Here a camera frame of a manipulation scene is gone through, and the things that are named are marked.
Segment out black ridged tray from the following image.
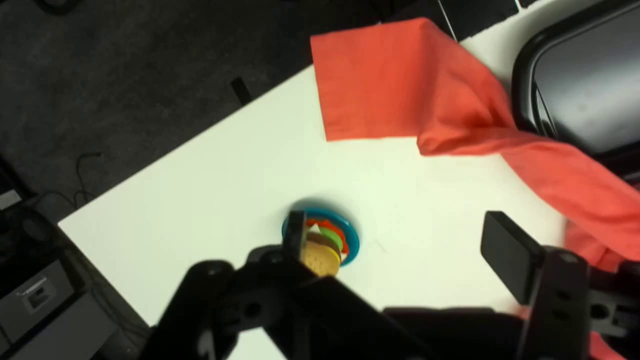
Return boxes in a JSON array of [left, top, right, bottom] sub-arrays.
[[511, 0, 640, 178]]

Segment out grey equipment box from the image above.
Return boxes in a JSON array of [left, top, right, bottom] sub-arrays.
[[0, 258, 77, 336]]

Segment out small teal plate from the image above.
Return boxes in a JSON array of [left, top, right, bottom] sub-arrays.
[[280, 198, 364, 270]]

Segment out red shirt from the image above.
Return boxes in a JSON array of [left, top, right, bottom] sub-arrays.
[[309, 16, 640, 360]]

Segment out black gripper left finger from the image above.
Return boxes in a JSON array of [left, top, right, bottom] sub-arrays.
[[138, 210, 416, 360]]

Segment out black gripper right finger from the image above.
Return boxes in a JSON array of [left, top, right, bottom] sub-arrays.
[[480, 210, 640, 360]]

